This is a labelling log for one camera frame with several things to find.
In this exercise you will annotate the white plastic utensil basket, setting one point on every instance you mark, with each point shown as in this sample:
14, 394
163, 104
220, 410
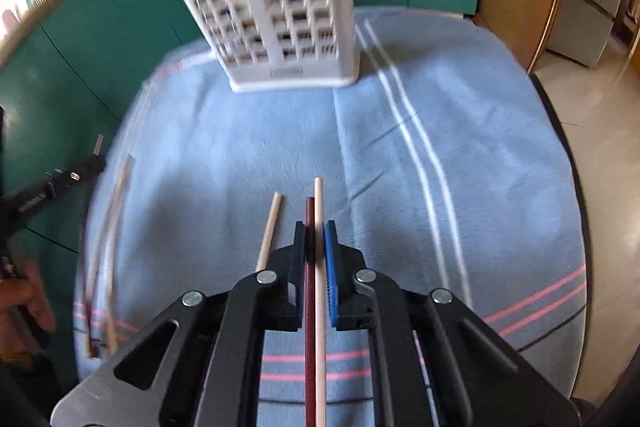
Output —
250, 79

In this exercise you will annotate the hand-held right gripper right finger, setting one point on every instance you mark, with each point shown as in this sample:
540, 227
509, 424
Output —
331, 277

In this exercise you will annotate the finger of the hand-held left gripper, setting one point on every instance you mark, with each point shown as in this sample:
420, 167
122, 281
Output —
60, 187

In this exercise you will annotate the light wooden chopstick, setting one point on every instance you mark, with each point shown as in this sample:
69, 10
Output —
117, 202
270, 227
320, 217
110, 297

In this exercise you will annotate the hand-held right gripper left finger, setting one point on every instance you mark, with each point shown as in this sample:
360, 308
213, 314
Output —
299, 267

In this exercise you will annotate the dark red chopstick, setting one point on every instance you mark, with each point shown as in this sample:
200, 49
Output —
310, 307

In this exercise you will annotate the person's left hand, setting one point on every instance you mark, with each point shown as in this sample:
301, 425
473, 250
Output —
27, 304

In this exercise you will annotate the blue striped cloth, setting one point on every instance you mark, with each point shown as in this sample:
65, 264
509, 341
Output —
450, 82

